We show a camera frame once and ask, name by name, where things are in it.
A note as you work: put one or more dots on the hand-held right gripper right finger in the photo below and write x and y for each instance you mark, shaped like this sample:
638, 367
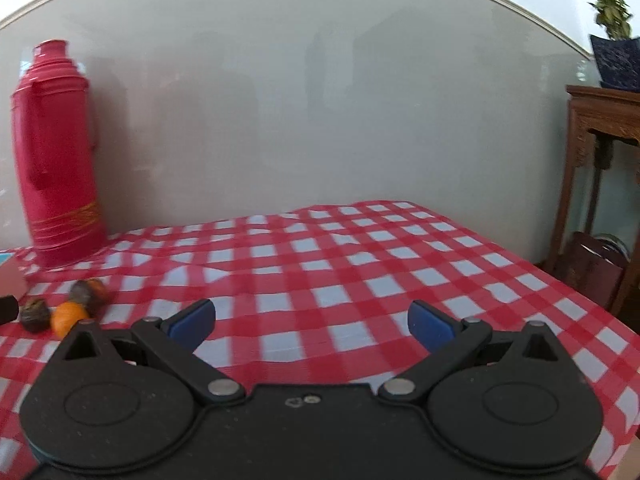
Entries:
430, 327

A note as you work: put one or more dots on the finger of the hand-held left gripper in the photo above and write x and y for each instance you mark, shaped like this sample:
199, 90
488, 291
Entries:
7, 310

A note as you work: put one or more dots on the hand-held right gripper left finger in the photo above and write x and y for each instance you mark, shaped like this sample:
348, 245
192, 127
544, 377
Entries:
192, 327

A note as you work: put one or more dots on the dark purple fruit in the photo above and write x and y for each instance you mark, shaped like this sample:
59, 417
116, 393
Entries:
81, 291
35, 316

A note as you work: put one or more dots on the small orange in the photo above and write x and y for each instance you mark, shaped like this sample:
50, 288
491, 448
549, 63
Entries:
70, 319

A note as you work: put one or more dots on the red checkered tablecloth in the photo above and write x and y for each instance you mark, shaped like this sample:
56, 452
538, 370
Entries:
350, 270

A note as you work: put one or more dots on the red thermos flask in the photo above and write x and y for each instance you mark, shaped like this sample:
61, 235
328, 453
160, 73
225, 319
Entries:
55, 160

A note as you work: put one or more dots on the dark red bag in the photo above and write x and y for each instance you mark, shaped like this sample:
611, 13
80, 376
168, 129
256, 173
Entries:
595, 270

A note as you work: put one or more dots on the carved wooden stand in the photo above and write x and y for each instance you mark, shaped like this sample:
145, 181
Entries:
590, 125

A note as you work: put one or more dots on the green potted plant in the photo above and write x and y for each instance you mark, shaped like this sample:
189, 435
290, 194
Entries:
611, 10

